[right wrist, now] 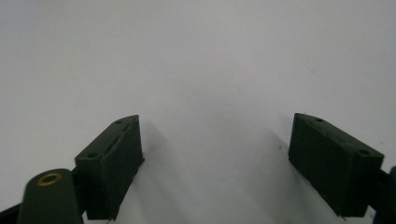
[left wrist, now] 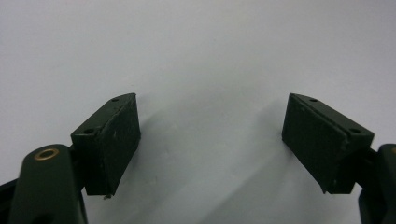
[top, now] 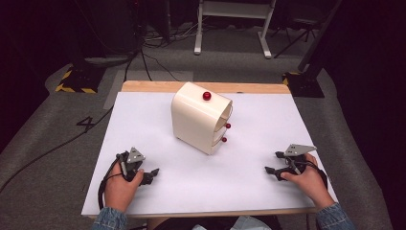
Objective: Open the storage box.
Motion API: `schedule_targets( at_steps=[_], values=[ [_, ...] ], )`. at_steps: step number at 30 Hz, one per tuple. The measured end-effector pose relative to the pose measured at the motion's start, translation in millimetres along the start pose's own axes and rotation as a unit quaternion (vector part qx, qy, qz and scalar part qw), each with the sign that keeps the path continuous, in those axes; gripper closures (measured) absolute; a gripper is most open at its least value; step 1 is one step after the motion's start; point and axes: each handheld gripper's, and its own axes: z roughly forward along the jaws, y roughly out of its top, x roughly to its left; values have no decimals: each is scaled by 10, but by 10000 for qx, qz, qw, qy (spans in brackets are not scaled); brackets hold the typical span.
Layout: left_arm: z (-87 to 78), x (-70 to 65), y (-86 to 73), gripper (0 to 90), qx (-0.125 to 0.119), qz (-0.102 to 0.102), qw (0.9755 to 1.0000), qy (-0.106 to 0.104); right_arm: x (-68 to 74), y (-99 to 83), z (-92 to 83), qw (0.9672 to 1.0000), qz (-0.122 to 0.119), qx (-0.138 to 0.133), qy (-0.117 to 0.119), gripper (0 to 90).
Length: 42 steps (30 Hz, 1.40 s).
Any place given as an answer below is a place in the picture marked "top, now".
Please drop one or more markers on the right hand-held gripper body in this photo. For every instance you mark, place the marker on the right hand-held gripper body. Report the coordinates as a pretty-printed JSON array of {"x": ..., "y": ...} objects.
[{"x": 297, "y": 150}]

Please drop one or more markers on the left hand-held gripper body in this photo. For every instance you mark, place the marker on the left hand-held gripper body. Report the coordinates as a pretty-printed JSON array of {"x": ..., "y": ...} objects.
[{"x": 134, "y": 156}]

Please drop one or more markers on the person's left hand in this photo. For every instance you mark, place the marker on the person's left hand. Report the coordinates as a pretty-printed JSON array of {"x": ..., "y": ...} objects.
[{"x": 119, "y": 191}]

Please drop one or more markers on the person's right hand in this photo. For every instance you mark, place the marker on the person's right hand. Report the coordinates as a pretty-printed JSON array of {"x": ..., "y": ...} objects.
[{"x": 312, "y": 185}]

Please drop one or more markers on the white table sheet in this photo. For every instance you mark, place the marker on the white table sheet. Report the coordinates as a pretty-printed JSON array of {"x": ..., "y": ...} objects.
[{"x": 178, "y": 179}]

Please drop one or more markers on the person's light blue clothing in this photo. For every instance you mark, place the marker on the person's light blue clothing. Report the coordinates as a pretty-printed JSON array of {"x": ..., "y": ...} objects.
[{"x": 242, "y": 223}]

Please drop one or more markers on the cream drawer with red knob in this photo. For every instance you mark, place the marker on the cream drawer with red knob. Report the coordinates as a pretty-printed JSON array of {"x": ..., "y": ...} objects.
[
  {"x": 223, "y": 125},
  {"x": 220, "y": 139}
]

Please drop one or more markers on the cream mini drawer cabinet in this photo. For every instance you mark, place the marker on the cream mini drawer cabinet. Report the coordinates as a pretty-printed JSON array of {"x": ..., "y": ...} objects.
[{"x": 194, "y": 121}]

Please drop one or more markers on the black slanted stand with base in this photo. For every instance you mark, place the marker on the black slanted stand with base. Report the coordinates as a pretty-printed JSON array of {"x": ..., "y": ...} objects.
[{"x": 306, "y": 83}]

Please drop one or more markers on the black stand base striped tape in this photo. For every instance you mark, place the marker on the black stand base striped tape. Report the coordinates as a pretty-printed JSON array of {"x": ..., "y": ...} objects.
[{"x": 79, "y": 80}]

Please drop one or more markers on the red ball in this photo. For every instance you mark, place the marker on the red ball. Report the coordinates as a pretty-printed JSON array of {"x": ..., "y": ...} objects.
[{"x": 207, "y": 96}]

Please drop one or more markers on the black tripod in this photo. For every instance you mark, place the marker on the black tripod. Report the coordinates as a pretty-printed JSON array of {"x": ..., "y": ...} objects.
[{"x": 298, "y": 30}]

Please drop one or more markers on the white desk frame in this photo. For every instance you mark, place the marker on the white desk frame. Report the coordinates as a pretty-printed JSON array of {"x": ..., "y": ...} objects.
[{"x": 234, "y": 9}]

